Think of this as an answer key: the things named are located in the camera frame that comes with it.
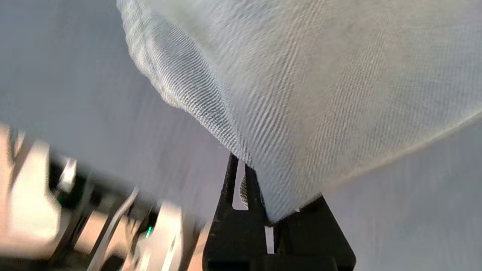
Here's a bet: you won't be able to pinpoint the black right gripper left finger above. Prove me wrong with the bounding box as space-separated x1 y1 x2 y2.
203 152 272 271

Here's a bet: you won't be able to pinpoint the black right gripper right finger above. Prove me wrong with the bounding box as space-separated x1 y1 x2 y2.
274 194 356 271

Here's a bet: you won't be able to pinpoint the light blue denim shorts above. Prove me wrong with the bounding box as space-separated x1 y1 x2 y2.
117 0 482 222

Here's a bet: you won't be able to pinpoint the bed with blue sheet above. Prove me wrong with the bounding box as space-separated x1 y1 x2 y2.
0 0 482 271

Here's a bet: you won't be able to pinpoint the black coiled cable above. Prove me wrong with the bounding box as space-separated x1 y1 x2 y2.
132 199 196 271

